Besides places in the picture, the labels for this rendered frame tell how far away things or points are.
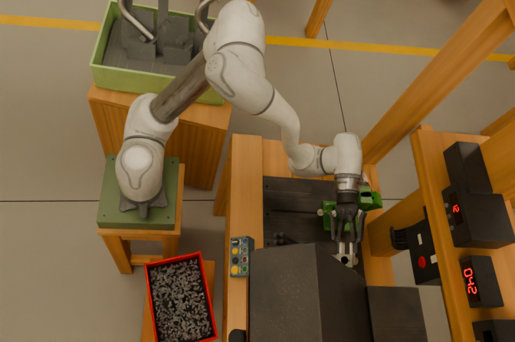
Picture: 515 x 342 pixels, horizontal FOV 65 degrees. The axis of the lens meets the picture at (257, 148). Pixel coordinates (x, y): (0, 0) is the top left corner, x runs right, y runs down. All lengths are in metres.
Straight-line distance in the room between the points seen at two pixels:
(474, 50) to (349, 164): 0.51
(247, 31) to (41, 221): 1.94
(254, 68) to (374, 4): 3.21
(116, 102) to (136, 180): 0.68
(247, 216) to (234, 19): 0.86
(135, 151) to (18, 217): 1.43
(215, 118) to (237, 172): 0.36
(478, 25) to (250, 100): 0.71
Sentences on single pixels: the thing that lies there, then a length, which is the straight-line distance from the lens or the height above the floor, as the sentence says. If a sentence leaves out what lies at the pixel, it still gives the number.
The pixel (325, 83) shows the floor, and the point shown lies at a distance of 3.36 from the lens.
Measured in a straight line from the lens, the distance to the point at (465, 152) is 1.25.
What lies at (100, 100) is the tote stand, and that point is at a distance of 2.08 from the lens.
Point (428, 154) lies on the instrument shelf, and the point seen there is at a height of 1.54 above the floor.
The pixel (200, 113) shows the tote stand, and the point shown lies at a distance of 2.02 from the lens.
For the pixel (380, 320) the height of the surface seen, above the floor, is 1.24.
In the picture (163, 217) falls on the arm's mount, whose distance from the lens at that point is 1.64.
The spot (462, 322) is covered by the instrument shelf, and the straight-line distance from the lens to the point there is 1.18.
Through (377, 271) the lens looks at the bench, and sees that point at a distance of 1.84.
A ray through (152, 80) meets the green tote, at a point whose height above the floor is 0.92.
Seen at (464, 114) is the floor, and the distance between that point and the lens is 3.83.
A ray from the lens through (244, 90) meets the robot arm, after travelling 1.03.
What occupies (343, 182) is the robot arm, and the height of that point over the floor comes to 1.30.
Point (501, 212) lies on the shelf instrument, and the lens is 1.25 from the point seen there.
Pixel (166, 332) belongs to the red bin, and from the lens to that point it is 1.61.
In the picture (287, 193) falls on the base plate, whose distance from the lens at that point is 1.78.
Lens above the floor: 2.49
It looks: 60 degrees down
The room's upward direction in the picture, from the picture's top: 22 degrees clockwise
